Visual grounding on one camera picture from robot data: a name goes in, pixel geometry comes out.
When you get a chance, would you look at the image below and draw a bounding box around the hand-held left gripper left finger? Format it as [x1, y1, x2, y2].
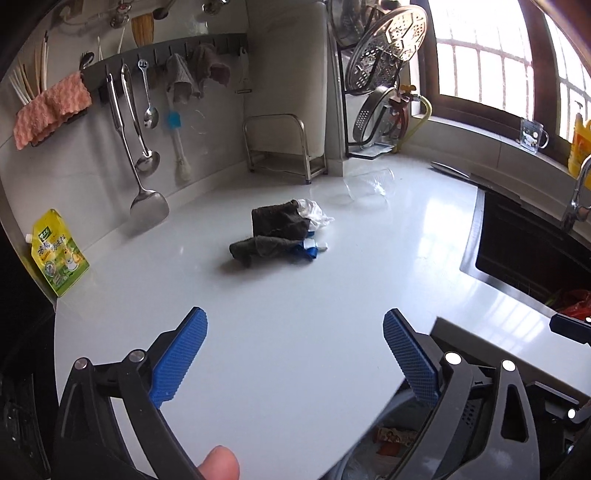
[52, 306, 209, 480]

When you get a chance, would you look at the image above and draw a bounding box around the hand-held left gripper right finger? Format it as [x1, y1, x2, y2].
[382, 308, 542, 480]

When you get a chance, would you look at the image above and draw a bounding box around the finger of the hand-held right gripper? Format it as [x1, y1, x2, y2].
[549, 312, 591, 348]

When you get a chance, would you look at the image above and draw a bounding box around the grey trash bin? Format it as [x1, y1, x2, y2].
[331, 387, 491, 480]

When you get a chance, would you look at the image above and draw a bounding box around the person's left hand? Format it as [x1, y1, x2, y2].
[196, 445, 241, 480]

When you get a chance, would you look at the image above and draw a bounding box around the red plastic bag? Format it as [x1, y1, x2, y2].
[553, 289, 591, 319]

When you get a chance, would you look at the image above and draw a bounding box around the black kitchen sink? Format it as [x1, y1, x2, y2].
[461, 186, 591, 320]

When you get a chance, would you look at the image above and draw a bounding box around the steel faucet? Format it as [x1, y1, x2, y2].
[560, 154, 591, 234]

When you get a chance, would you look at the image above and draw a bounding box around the blue white small wrapper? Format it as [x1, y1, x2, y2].
[295, 237, 329, 260]

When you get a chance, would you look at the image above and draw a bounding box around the steel spatula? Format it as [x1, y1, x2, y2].
[105, 73, 171, 227]

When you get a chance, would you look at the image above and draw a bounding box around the yellow green seasoning pouch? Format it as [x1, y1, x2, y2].
[23, 208, 91, 298]

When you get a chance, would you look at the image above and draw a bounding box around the dark grey dishcloth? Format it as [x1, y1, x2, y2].
[229, 199, 313, 269]

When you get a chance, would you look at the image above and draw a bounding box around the crumpled clear plastic bag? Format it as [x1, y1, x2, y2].
[297, 198, 336, 230]

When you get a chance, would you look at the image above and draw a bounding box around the clear glass bowl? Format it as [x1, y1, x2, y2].
[344, 167, 396, 204]

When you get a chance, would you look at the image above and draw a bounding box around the yellow oil bottle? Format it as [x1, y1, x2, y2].
[567, 110, 591, 179]

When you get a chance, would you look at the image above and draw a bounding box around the kitchen knife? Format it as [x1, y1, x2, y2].
[430, 161, 523, 199]

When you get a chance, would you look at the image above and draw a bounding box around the clear cartoon cup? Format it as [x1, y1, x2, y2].
[519, 117, 550, 154]

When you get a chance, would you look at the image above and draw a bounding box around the blue white bottle brush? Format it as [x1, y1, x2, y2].
[164, 110, 193, 182]

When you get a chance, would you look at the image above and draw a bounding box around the steel ladle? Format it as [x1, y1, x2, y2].
[120, 63, 161, 176]

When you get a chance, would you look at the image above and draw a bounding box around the steel countertop stand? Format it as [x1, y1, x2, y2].
[243, 113, 328, 185]

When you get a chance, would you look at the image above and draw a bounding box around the small steel spoon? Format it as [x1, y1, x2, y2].
[137, 58, 160, 129]

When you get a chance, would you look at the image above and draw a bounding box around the brass gas valve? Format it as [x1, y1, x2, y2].
[390, 85, 424, 140]

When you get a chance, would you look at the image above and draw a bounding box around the black pot lid rack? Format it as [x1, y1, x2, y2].
[329, 0, 403, 160]

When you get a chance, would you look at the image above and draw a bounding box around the hanging grey rag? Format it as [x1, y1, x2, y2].
[165, 52, 204, 105]

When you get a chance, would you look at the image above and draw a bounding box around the pink textured cloth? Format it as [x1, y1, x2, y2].
[12, 71, 93, 151]

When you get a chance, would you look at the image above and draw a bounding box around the window with bars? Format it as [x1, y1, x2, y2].
[421, 0, 591, 154]

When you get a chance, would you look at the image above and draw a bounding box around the hanging brown rag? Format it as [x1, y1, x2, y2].
[191, 43, 232, 89]

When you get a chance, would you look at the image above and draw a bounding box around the perforated steel steamer plate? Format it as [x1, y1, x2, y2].
[346, 5, 429, 97]

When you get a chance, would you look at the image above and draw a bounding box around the bundle of chopsticks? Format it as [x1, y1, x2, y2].
[8, 30, 49, 105]

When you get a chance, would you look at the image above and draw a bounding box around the white cutting board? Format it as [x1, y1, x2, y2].
[244, 0, 331, 160]

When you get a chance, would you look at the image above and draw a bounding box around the wooden spatula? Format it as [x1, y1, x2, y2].
[131, 12, 155, 47]

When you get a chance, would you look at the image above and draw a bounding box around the large steel pot lid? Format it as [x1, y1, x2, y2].
[329, 0, 394, 48]

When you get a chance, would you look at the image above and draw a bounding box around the yellow gas hose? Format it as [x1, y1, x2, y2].
[396, 99, 433, 153]

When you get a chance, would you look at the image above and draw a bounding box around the grey wall hook rack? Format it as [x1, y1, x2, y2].
[80, 32, 248, 103]

